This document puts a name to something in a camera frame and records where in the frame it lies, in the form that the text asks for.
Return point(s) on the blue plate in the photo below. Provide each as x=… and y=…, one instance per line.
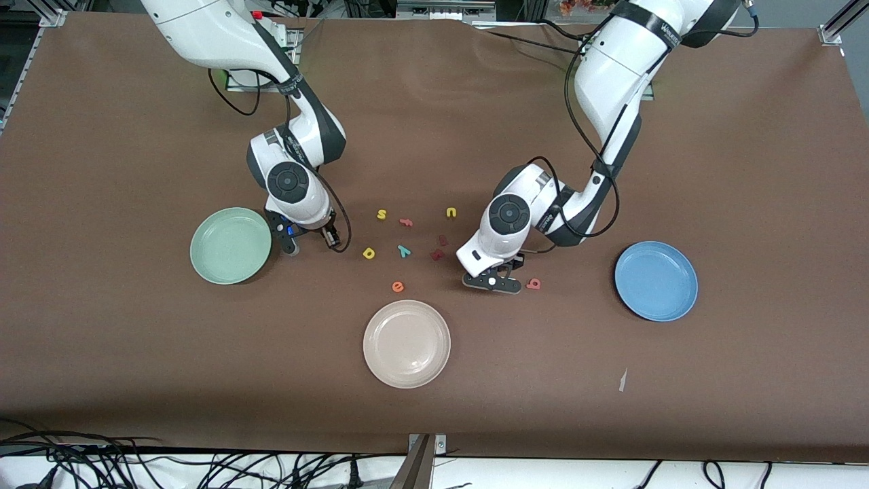
x=656, y=281

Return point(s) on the metal table edge bracket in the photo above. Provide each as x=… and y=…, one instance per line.
x=440, y=445

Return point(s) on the white paper scrap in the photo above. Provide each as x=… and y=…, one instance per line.
x=622, y=382

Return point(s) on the aluminium frame rail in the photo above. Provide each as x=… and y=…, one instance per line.
x=27, y=75
x=831, y=30

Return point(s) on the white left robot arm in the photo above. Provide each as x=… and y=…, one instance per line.
x=611, y=68

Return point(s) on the grey support beam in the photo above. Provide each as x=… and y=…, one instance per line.
x=414, y=472

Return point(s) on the orange dried flowers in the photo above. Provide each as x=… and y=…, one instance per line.
x=584, y=7

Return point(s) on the teal letter y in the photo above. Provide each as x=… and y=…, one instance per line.
x=404, y=252

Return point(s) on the grey metal box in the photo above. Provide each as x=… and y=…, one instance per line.
x=445, y=8

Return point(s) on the light green plate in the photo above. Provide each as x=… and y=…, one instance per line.
x=231, y=246

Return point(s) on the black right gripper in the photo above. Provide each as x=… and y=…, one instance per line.
x=322, y=231

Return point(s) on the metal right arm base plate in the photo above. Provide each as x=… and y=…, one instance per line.
x=237, y=87

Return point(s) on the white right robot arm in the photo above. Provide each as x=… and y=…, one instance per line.
x=204, y=34

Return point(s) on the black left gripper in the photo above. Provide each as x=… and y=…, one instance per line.
x=517, y=262

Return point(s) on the beige plate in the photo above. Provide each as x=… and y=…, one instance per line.
x=407, y=343

